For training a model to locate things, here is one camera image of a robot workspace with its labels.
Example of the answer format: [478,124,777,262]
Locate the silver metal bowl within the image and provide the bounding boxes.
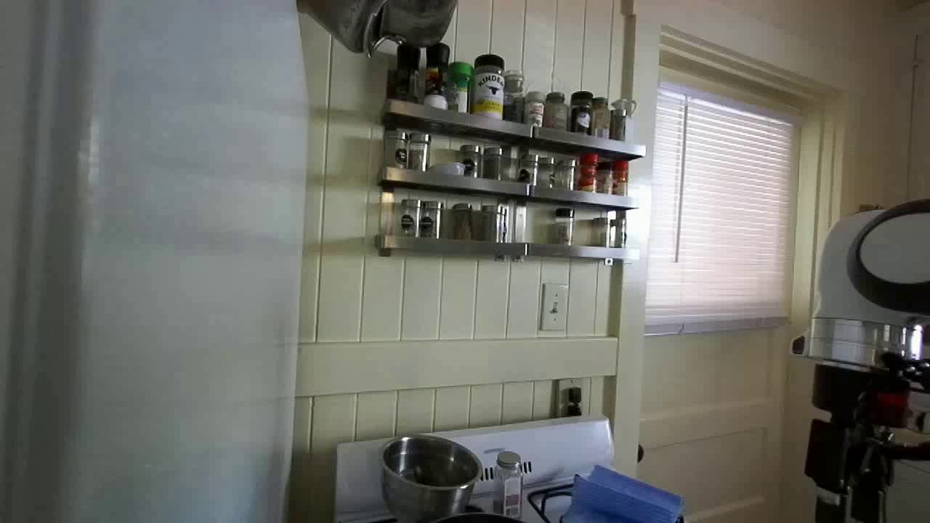
[382,436,484,523]

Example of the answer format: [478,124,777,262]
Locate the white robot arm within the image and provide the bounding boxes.
[793,201,930,523]

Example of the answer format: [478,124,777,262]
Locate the yellow labelled spice bottle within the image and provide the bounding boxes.
[470,54,507,118]

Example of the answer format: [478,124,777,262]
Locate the glass spice jar on stove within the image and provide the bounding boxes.
[494,449,523,519]

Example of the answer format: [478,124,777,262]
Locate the white gas stove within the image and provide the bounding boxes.
[334,419,614,523]

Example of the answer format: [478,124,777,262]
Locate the white window blind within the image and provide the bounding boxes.
[646,88,797,327]

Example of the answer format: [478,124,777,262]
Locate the grey hanging pot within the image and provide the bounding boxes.
[298,0,456,51]

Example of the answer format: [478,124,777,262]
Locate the blue cloth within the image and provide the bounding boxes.
[562,465,684,523]

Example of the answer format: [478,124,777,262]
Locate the white door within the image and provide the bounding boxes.
[616,12,854,523]

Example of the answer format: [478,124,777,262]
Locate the white refrigerator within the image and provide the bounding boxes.
[0,0,309,523]

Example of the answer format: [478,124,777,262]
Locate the metal wall spice rack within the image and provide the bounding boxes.
[377,99,646,263]

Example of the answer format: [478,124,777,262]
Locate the wall light switch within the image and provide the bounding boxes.
[542,282,568,332]

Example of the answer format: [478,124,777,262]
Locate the wall power outlet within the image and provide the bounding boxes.
[556,381,584,416]

